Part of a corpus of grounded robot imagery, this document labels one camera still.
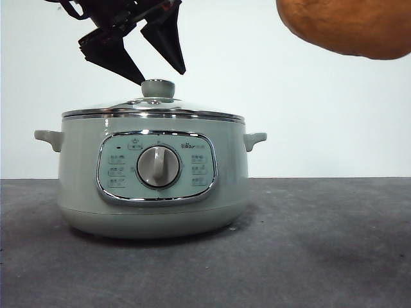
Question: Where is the glass lid with green knob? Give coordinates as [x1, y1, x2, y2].
[61, 78, 247, 124]

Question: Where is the pale green electric cooking pot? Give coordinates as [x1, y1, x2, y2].
[33, 115, 268, 240]

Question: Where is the brown potato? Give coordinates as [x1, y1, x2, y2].
[275, 0, 411, 61]

